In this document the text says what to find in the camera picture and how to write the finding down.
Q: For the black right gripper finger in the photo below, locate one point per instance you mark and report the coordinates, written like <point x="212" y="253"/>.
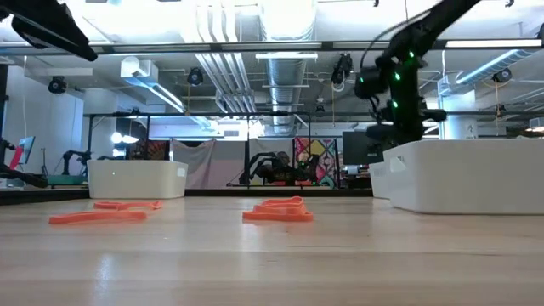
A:
<point x="382" y="132"/>

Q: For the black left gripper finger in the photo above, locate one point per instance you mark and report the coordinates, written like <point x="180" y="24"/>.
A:
<point x="64" y="30"/>
<point x="32" y="37"/>

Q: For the white plastic basket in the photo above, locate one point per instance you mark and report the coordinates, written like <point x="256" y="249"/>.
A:
<point x="467" y="178"/>
<point x="136" y="180"/>
<point x="378" y="183"/>

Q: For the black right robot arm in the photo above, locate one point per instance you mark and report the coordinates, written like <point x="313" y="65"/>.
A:
<point x="438" y="17"/>

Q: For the black background robot arm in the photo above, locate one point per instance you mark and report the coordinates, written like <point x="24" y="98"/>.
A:
<point x="21" y="178"/>
<point x="255" y="161"/>
<point x="312" y="170"/>
<point x="68" y="155"/>

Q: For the black computer monitor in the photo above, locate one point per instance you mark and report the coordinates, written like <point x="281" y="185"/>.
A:
<point x="357" y="149"/>

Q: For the white building pillar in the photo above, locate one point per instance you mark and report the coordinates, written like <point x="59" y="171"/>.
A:
<point x="457" y="115"/>

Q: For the colourful patterned tapestry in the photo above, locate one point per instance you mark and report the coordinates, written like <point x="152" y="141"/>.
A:
<point x="319" y="146"/>

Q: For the white globe ceiling lamp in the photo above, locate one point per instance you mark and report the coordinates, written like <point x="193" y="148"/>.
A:
<point x="129" y="64"/>

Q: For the small tilted monitor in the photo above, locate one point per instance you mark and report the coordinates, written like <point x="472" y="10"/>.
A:
<point x="25" y="149"/>

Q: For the teal background bench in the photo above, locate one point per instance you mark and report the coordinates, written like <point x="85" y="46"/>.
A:
<point x="68" y="180"/>

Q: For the dark red patterned tapestry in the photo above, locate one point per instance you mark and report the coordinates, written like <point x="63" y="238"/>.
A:
<point x="153" y="151"/>

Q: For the black overhead crossbar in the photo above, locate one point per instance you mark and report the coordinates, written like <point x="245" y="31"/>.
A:
<point x="255" y="46"/>

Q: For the grey cloth curtain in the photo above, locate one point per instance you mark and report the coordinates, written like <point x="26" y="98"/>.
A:
<point x="204" y="161"/>

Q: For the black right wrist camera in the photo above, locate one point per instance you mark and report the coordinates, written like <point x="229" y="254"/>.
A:
<point x="370" y="83"/>

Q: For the blue flexible duct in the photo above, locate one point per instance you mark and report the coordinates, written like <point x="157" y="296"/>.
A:
<point x="493" y="66"/>

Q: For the silver ventilation duct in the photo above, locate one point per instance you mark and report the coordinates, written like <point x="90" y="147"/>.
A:
<point x="287" y="76"/>

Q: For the black aluminium table frame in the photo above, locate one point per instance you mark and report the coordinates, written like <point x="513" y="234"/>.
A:
<point x="255" y="192"/>

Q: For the black background workstation frame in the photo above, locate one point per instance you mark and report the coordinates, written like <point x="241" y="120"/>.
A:
<point x="212" y="114"/>

